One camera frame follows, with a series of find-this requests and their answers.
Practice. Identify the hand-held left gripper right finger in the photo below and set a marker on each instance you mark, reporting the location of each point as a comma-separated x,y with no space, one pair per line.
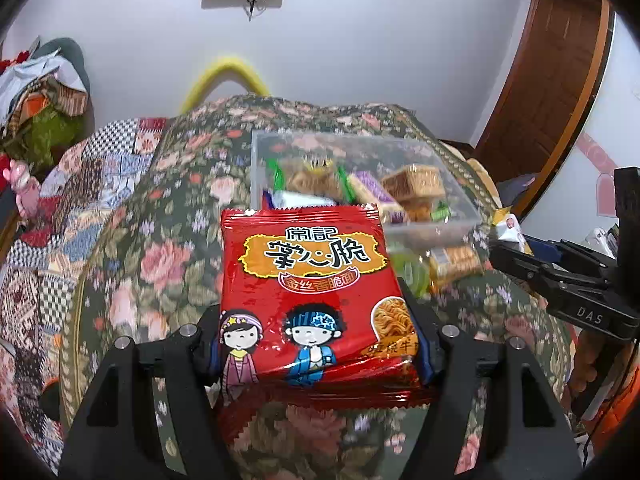
426,355

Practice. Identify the clear plastic storage box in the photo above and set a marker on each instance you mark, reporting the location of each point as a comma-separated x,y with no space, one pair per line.
350,150

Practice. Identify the person's right hand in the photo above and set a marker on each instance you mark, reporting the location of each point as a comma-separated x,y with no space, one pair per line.
587,365

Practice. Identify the small white snack packet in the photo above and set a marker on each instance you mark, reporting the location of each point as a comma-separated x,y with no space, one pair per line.
511,230

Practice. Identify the grey-blue cloth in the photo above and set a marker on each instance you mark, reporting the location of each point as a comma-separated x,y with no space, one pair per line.
517,187

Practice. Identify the yellow-green snack packet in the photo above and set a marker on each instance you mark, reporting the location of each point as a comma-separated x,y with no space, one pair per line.
440,210

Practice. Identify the beige cracker packet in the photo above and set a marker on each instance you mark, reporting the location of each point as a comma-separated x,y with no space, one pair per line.
457,265

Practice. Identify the brown wooden door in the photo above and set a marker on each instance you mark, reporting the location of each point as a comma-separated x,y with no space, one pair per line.
550,85

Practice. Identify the purple label biscuit roll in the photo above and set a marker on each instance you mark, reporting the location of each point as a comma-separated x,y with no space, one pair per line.
372,187

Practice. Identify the green label cake packet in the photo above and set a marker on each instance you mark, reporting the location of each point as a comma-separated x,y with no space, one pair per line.
412,270

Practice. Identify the brown biscuit packet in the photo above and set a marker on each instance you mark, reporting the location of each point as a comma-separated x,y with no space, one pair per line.
312,180

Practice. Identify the clear bread slice packet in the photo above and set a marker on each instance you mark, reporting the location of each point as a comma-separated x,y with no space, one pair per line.
415,185

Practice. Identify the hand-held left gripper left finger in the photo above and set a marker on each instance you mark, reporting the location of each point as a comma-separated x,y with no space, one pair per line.
197,347

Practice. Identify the yellow foam tube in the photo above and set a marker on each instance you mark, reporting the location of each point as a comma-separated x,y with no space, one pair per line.
225,67

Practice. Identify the patchwork blanket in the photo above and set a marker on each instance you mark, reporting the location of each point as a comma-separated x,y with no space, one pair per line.
50,270

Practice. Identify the pile of clothes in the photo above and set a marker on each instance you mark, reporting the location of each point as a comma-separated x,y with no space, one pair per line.
40,110

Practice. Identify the yellow quilt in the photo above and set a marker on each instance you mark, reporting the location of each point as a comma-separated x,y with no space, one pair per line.
480,180

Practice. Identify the blue and white snack packet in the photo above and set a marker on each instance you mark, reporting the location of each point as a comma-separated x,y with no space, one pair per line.
300,200

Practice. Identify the pink plush toy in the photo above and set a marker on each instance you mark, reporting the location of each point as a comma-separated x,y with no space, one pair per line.
22,187

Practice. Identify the dark floral blanket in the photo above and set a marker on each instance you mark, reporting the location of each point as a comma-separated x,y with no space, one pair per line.
165,260

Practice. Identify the green pea snack packet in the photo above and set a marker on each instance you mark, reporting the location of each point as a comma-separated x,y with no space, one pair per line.
274,172
346,185

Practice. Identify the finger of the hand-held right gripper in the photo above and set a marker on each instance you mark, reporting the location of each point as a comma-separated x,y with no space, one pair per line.
545,249
520,265

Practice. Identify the teal armchair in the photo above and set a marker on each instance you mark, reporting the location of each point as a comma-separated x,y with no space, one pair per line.
72,60

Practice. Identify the red noodle snack packet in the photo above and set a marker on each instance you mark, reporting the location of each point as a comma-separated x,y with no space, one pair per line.
310,285

